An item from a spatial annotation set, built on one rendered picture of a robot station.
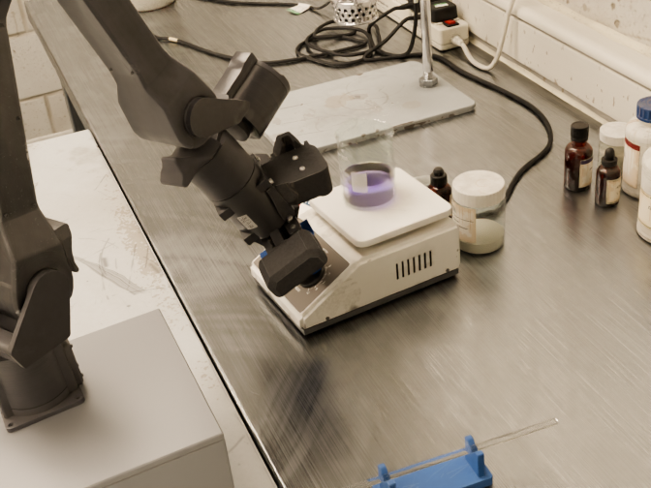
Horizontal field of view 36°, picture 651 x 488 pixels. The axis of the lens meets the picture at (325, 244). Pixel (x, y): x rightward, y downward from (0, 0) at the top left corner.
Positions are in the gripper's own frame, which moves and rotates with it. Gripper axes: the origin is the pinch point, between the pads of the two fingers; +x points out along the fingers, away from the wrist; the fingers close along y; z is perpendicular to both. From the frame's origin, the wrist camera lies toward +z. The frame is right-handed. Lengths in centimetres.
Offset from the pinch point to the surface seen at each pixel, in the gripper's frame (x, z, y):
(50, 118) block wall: 84, -73, 236
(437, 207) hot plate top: 7.8, 13.9, 0.9
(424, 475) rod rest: 5.3, -0.6, -28.0
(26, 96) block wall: 73, -73, 236
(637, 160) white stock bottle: 24.8, 36.0, 5.0
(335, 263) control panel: 4.0, 2.0, -0.9
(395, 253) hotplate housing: 6.8, 7.6, -2.1
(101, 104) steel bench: 7, -19, 67
